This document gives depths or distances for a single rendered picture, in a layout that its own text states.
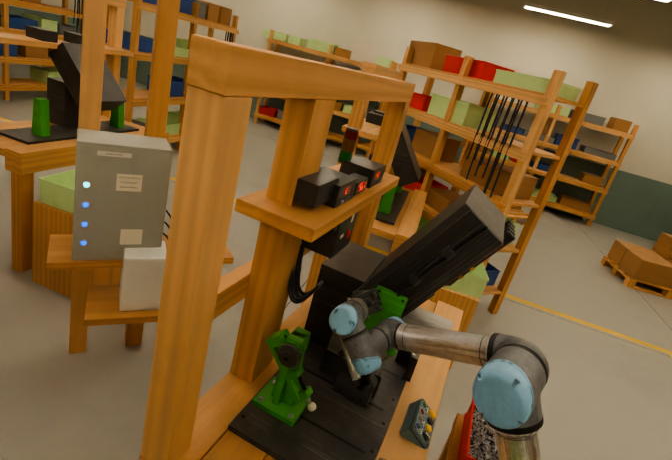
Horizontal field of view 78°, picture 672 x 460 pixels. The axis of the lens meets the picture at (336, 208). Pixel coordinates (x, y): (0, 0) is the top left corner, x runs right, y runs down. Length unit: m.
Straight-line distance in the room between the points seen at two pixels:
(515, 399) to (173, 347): 0.74
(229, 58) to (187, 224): 0.34
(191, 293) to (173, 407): 0.33
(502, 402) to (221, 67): 0.84
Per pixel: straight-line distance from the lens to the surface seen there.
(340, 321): 1.15
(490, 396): 0.98
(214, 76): 0.82
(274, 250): 1.28
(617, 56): 10.68
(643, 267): 7.29
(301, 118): 1.16
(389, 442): 1.52
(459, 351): 1.16
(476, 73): 4.52
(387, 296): 1.49
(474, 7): 10.35
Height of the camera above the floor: 1.96
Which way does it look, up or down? 19 degrees down
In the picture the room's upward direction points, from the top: 15 degrees clockwise
